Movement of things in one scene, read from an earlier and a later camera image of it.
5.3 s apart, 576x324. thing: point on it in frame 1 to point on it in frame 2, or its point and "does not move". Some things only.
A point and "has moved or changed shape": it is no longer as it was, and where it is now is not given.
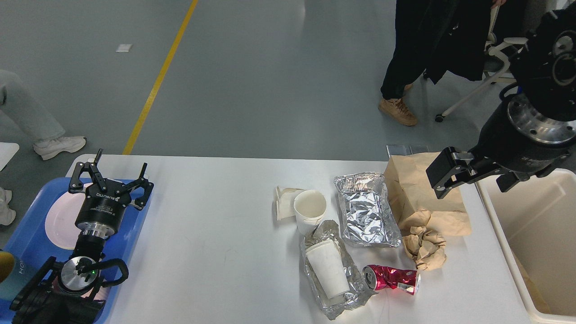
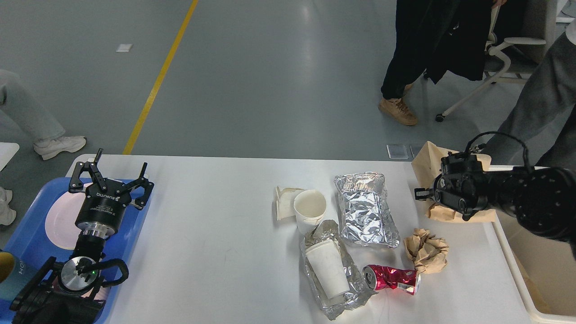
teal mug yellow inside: [15, 273] does not move
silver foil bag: [367, 217] does not move
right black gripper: [515, 139] to [442, 189]
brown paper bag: [539, 299] does not move
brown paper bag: [411, 190] has moved or changed shape
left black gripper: [100, 213] does not move
